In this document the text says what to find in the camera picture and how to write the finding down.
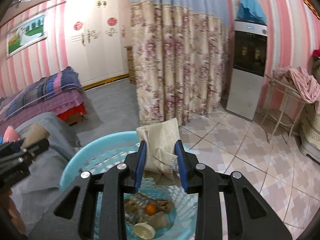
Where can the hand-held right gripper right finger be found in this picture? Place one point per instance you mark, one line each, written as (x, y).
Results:
(180, 165)

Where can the cream knitted cover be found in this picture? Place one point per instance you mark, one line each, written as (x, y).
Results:
(311, 130)

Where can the patchwork blanket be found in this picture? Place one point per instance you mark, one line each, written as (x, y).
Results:
(50, 85)

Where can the tan phone case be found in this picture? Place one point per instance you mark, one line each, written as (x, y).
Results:
(35, 132)

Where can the silver black cabinet appliance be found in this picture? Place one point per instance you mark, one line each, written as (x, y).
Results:
(247, 55)

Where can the white plastic lid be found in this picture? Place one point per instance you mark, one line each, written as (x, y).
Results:
(143, 230)

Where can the blue floral curtain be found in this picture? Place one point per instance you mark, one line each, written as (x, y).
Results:
(175, 67)

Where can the orange tangerine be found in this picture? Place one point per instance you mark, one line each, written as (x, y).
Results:
(150, 209)

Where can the beige face mask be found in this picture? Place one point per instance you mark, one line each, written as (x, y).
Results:
(160, 140)

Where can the pink striped cloth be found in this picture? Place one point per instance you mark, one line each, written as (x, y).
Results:
(300, 80)

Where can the turquoise plastic basket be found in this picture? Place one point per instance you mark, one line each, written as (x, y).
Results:
(100, 141)

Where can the red round paper ornament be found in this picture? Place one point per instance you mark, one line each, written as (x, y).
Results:
(112, 21)
(78, 25)

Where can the wooden desk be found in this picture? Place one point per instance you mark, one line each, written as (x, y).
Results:
(131, 62)

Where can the bed with pink headboard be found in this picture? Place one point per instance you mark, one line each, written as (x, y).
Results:
(62, 102)

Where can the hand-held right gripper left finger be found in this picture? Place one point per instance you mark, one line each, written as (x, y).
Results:
(140, 165)

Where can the silver snack packet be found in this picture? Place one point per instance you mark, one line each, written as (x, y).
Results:
(133, 213)

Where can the brown paper cup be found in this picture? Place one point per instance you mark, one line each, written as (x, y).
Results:
(157, 221)

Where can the blue cloth cover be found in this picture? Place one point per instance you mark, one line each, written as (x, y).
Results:
(251, 11)

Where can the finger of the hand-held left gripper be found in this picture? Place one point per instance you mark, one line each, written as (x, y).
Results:
(12, 148)
(32, 150)

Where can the framed wedding picture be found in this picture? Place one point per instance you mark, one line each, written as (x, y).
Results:
(25, 33)

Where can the person's left hand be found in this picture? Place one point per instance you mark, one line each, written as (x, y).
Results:
(7, 205)

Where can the white wardrobe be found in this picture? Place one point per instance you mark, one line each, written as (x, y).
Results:
(100, 55)

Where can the brown paper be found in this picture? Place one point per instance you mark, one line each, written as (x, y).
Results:
(165, 205)

